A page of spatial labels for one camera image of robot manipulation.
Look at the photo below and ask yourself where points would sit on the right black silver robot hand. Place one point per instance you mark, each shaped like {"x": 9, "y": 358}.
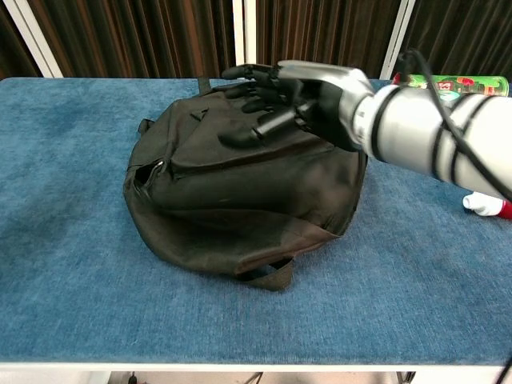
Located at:
{"x": 320, "y": 96}

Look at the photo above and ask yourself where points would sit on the black backpack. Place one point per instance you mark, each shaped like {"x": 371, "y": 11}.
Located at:
{"x": 248, "y": 192}

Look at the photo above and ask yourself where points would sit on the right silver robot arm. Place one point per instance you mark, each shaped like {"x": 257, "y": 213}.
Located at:
{"x": 400, "y": 128}

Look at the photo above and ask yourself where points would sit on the green chips can red lid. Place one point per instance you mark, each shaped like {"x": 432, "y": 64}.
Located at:
{"x": 472, "y": 85}

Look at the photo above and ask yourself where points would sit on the brown pleated curtain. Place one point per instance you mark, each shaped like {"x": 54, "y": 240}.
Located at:
{"x": 140, "y": 36}

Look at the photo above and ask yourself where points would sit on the red white bottle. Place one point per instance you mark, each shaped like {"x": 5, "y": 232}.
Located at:
{"x": 486, "y": 206}

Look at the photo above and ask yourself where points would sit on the blue table cloth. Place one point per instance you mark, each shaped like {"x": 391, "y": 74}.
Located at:
{"x": 120, "y": 312}

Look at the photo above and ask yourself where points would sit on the white frame post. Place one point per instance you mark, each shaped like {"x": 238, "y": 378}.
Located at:
{"x": 34, "y": 40}
{"x": 398, "y": 36}
{"x": 239, "y": 36}

